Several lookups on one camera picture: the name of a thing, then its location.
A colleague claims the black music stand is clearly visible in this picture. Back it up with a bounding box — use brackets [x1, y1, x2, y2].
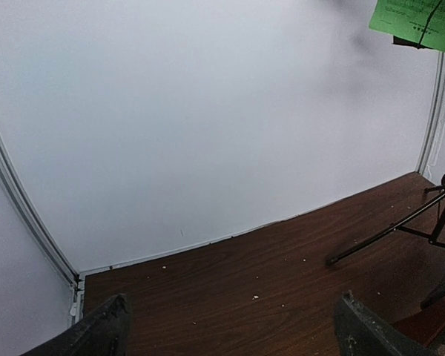
[326, 35, 445, 266]

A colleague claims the right aluminium frame post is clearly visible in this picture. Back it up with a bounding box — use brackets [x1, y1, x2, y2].
[416, 53, 445, 183]

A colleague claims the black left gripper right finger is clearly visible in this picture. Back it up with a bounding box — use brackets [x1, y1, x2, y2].
[334, 292, 436, 355]

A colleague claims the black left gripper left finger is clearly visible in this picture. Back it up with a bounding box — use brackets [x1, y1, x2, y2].
[25, 294, 131, 356]

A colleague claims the aluminium frame post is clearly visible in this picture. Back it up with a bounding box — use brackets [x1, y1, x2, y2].
[416, 53, 445, 183]
[0, 134, 83, 325]

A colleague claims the dark red wooden metronome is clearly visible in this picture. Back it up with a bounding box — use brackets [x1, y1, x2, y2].
[393, 297, 445, 346]

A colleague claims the left aluminium frame post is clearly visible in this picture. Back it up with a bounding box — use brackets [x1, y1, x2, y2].
[0, 134, 83, 325]

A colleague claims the green paper sheet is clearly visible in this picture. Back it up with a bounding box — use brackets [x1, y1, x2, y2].
[369, 0, 445, 53]

